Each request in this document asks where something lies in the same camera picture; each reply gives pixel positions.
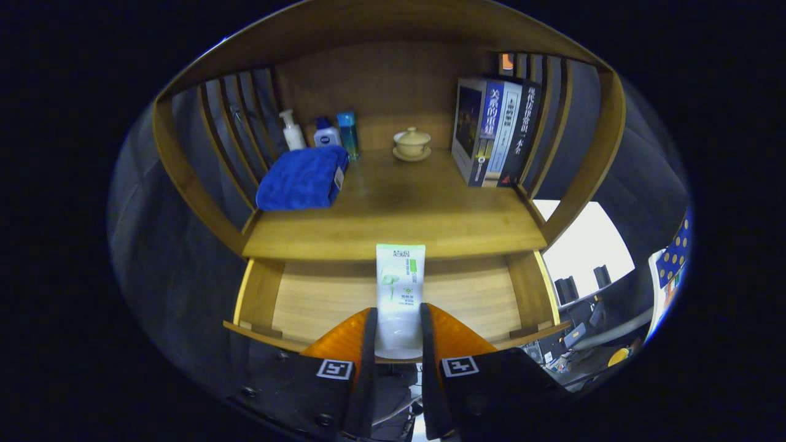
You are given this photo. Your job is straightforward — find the white box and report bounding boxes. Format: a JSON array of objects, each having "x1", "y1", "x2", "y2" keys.
[{"x1": 533, "y1": 200, "x2": 636, "y2": 300}]

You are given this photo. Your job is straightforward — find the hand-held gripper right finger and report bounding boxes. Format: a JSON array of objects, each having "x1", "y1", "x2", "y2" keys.
[{"x1": 420, "y1": 303, "x2": 572, "y2": 440}]

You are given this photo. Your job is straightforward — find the blue spined book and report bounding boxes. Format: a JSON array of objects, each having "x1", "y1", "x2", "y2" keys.
[{"x1": 451, "y1": 77, "x2": 505, "y2": 187}]

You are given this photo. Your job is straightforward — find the pale spined book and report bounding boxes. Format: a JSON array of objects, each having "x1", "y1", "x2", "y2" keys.
[{"x1": 482, "y1": 81, "x2": 524, "y2": 188}]

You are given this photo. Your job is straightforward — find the black electronic device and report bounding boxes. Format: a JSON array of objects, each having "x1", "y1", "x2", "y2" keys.
[{"x1": 522, "y1": 341, "x2": 575, "y2": 369}]

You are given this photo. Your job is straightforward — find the white bottle blue cap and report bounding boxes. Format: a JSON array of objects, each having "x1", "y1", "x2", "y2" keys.
[{"x1": 313, "y1": 117, "x2": 342, "y2": 148}]

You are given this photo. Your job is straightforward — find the teal bottle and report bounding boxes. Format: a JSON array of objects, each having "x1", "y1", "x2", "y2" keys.
[{"x1": 337, "y1": 111, "x2": 361, "y2": 161}]

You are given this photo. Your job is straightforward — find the beige lidded teacup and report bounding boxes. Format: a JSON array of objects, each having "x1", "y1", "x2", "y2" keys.
[{"x1": 394, "y1": 126, "x2": 432, "y2": 157}]

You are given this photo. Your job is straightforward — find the wooden countertop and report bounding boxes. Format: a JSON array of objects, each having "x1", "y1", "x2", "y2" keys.
[{"x1": 243, "y1": 147, "x2": 547, "y2": 262}]

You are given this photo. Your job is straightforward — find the wooden drawer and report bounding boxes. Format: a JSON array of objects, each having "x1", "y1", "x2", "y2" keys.
[{"x1": 222, "y1": 250, "x2": 572, "y2": 363}]

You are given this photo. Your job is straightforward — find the white green tube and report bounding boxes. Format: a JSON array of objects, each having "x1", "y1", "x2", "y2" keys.
[{"x1": 375, "y1": 244, "x2": 426, "y2": 360}]

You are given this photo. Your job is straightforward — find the blue gold-dotted gift bag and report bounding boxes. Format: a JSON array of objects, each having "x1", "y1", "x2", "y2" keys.
[{"x1": 655, "y1": 209, "x2": 693, "y2": 289}]

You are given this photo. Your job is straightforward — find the white pump bottle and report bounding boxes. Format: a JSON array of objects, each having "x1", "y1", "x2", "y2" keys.
[{"x1": 279, "y1": 109, "x2": 306, "y2": 152}]

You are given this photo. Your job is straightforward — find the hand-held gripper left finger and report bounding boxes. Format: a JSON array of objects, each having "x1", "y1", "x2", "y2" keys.
[{"x1": 228, "y1": 307, "x2": 378, "y2": 441}]

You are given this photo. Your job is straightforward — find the blue folded towel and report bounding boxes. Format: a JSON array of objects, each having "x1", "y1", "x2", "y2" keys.
[{"x1": 255, "y1": 145, "x2": 350, "y2": 212}]

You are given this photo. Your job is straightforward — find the wooden cabinet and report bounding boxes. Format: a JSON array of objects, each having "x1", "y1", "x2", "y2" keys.
[{"x1": 152, "y1": 0, "x2": 627, "y2": 258}]

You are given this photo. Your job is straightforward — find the white side table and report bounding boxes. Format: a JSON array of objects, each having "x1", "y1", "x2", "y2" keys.
[{"x1": 571, "y1": 246, "x2": 693, "y2": 354}]

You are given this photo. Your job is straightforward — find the black spined book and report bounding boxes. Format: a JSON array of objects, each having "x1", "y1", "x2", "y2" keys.
[{"x1": 497, "y1": 85, "x2": 542, "y2": 187}]

